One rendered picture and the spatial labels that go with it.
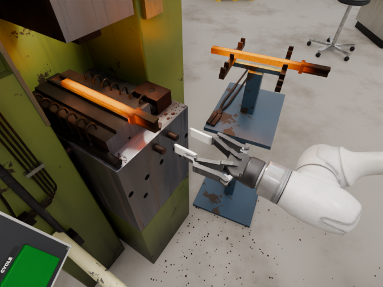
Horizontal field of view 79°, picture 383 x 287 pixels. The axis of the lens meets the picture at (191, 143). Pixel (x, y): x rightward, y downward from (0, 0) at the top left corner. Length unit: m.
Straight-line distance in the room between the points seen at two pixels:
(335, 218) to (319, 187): 0.06
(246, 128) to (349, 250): 1.08
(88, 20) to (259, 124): 0.79
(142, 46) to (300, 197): 0.72
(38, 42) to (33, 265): 0.79
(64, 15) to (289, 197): 0.58
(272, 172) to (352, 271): 1.28
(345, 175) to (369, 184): 1.53
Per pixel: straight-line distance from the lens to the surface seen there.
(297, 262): 1.66
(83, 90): 0.91
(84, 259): 0.94
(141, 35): 0.92
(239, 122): 1.09
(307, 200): 0.55
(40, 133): 0.77
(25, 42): 1.08
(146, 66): 0.97
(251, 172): 0.56
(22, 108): 0.72
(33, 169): 0.80
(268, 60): 1.01
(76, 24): 0.57
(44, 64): 1.12
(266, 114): 1.16
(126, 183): 0.79
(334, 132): 2.47
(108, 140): 0.73
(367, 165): 0.69
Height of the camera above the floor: 1.48
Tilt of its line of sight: 47 degrees down
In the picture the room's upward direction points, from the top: straight up
